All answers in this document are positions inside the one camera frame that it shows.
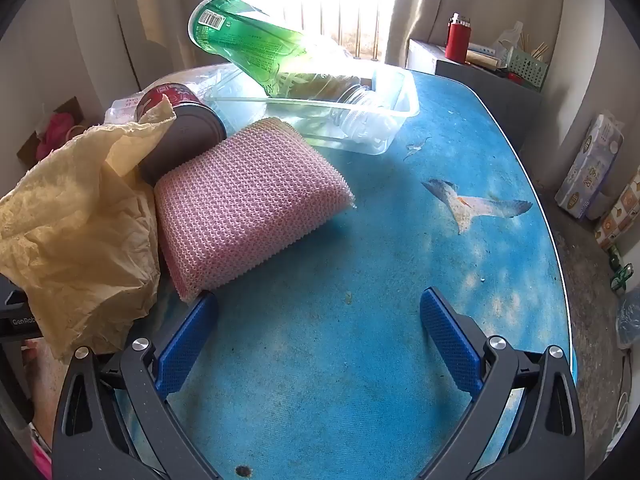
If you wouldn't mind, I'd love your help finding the clear printed plastic bag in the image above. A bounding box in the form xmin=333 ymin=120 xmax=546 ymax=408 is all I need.
xmin=102 ymin=91 xmax=151 ymax=126

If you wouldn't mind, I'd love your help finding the cardboard box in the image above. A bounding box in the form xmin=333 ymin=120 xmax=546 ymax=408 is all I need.
xmin=17 ymin=96 xmax=93 ymax=166

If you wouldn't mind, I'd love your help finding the metal window railing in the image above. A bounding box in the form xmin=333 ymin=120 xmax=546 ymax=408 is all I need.
xmin=280 ymin=2 xmax=386 ymax=61

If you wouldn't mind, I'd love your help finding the clear plastic container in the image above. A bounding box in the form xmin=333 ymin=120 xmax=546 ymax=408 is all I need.
xmin=200 ymin=62 xmax=421 ymax=156

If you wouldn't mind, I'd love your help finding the white plastic bag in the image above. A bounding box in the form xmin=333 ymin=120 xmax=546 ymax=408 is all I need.
xmin=495 ymin=21 xmax=526 ymax=56

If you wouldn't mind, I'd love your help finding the plastic wrapped water jug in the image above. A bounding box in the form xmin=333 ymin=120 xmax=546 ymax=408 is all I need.
xmin=615 ymin=287 xmax=640 ymax=351

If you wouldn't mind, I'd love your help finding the toilet paper pack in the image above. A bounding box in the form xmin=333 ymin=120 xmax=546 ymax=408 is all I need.
xmin=555 ymin=114 xmax=626 ymax=220

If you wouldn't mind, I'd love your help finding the pink cloth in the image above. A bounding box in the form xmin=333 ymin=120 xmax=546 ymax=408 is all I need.
xmin=35 ymin=112 xmax=76 ymax=161

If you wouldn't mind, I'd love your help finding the pink mesh sponge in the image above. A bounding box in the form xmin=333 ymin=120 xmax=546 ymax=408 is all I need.
xmin=152 ymin=116 xmax=357 ymax=303

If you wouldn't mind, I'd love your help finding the dark grey cabinet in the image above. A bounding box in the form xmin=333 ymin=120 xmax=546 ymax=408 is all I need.
xmin=406 ymin=39 xmax=545 ymax=156

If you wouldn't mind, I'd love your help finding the patterned wrapped roll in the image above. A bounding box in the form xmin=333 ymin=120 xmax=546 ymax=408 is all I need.
xmin=594 ymin=167 xmax=640 ymax=251

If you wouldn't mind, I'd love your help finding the green plastic bottle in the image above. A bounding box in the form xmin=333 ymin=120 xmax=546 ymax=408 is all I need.
xmin=187 ymin=0 xmax=396 ymax=148

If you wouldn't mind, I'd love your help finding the red thermos flask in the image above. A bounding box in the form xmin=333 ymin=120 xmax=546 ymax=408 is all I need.
xmin=445 ymin=12 xmax=472 ymax=63

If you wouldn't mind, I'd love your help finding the green perforated desk basket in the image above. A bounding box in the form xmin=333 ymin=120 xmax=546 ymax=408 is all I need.
xmin=505 ymin=42 xmax=550 ymax=92

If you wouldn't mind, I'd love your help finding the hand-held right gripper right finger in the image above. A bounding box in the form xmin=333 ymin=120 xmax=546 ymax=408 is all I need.
xmin=419 ymin=287 xmax=586 ymax=480

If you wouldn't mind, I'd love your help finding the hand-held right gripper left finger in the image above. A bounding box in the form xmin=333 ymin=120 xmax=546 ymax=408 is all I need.
xmin=51 ymin=291 xmax=223 ymax=480

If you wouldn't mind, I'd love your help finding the yellow paper bag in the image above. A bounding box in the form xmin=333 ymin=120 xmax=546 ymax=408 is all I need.
xmin=0 ymin=95 xmax=178 ymax=361

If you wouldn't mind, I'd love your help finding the red cartoon drink can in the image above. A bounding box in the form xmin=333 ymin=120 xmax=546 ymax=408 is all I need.
xmin=136 ymin=82 xmax=228 ymax=186

